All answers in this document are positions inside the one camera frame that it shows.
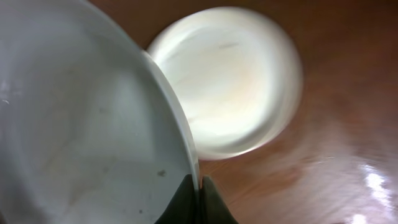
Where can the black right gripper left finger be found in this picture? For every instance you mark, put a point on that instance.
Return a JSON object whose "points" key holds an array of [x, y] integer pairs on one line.
{"points": [[182, 208]]}

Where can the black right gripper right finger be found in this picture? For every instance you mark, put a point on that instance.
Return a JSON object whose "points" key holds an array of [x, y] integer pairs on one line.
{"points": [[213, 209]]}

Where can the grey plate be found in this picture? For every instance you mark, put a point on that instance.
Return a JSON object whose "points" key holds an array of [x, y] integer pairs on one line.
{"points": [[91, 131]]}

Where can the white plate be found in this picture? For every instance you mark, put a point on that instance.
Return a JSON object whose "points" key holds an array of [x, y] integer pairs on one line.
{"points": [[236, 74]]}

